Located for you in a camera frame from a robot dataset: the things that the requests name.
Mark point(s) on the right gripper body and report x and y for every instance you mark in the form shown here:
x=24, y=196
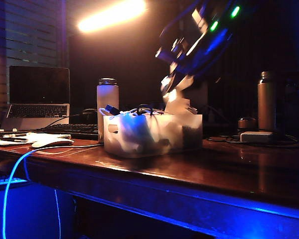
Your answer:
x=182, y=49

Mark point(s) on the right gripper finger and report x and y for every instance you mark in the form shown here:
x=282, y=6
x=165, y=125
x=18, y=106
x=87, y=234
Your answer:
x=170, y=74
x=187, y=83

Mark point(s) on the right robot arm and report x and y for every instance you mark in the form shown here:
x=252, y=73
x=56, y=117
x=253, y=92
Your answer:
x=221, y=30

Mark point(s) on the translucent plastic storage box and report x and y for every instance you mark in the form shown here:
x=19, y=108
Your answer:
x=164, y=139

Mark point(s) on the white water bottle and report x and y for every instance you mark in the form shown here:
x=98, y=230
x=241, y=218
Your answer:
x=107, y=99

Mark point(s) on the blue plug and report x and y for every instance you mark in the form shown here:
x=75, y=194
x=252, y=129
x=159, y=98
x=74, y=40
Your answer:
x=112, y=110

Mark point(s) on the small metal cup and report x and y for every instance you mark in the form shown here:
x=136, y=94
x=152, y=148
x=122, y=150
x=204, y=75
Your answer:
x=247, y=123

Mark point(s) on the bright tube light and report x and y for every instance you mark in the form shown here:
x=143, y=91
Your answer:
x=112, y=16

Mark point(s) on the brown metal thermos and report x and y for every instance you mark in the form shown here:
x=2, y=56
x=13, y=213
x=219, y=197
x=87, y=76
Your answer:
x=266, y=104

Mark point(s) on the white power adapter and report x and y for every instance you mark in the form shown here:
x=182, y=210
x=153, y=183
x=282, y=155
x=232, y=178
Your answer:
x=256, y=136

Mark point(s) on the dark round object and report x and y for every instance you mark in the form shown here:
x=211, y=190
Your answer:
x=90, y=116

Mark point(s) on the black keyboard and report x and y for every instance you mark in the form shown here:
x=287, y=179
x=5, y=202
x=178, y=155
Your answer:
x=69, y=130

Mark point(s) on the silver laptop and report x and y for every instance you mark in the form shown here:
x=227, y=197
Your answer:
x=37, y=87

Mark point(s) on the white computer mouse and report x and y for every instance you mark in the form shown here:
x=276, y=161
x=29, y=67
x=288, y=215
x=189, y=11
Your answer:
x=52, y=143

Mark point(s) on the slatted window blind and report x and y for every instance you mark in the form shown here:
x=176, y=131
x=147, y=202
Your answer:
x=30, y=37

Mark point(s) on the white paper sheets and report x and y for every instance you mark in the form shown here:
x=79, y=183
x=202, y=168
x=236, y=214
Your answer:
x=37, y=137

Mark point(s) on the black pen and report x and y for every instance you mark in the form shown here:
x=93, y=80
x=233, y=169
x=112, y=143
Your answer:
x=12, y=139

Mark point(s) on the backlit keyboard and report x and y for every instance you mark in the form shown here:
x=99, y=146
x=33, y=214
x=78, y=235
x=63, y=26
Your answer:
x=2, y=180

